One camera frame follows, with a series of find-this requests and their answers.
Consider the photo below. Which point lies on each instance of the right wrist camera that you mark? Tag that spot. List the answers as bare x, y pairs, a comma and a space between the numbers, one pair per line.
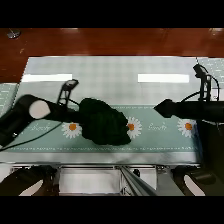
201, 71

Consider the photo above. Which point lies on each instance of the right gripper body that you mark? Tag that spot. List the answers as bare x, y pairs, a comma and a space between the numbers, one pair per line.
169, 108

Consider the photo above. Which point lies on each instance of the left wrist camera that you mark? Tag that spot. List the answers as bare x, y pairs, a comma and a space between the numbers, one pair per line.
69, 84

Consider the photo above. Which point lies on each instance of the dark green T-shirt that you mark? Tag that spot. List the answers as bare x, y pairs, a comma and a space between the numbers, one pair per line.
103, 121

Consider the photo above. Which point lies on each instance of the silver frame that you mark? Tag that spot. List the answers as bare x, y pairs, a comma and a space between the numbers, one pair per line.
100, 166

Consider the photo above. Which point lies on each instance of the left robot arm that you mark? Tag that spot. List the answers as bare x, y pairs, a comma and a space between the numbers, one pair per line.
20, 115

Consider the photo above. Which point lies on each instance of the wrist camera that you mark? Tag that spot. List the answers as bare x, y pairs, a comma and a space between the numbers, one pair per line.
69, 84
201, 71

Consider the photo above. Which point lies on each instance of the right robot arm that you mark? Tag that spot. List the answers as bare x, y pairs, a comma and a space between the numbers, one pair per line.
200, 110

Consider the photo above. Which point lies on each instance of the black garment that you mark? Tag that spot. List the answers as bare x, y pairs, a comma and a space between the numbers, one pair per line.
213, 143

